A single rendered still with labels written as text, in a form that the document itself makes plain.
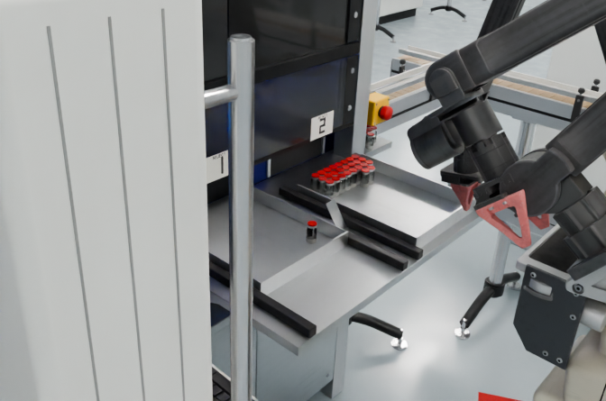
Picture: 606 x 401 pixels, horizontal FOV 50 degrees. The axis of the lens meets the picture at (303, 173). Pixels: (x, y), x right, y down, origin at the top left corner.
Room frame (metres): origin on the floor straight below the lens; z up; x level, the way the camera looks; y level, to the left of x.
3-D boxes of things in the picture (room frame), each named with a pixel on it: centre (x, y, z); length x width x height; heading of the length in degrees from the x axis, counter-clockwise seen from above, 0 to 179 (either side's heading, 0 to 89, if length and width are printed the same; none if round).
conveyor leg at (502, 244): (2.13, -0.78, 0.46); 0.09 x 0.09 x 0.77; 49
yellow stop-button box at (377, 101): (1.72, -0.18, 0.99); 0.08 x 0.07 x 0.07; 49
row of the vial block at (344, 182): (1.45, -0.12, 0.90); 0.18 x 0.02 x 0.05; 139
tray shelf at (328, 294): (1.28, -0.05, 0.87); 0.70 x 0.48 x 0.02; 139
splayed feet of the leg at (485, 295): (2.13, -0.78, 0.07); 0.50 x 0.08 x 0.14; 139
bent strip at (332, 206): (1.22, -0.12, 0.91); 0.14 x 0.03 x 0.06; 50
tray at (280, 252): (1.19, 0.11, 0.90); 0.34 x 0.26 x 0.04; 49
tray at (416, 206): (1.37, -0.20, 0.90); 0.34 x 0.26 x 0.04; 49
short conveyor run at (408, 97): (2.03, -0.26, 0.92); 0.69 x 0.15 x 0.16; 139
